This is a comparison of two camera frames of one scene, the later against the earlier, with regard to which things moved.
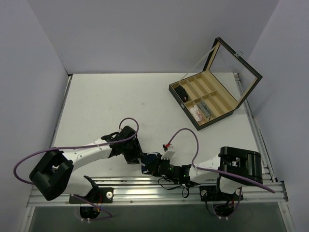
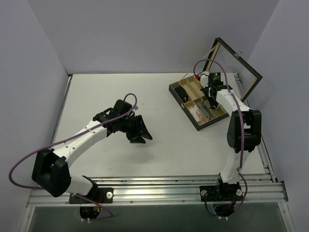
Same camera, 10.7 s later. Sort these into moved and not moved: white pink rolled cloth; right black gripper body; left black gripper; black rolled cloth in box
Moved: left black gripper; right black gripper body
Not moved: black rolled cloth in box; white pink rolled cloth
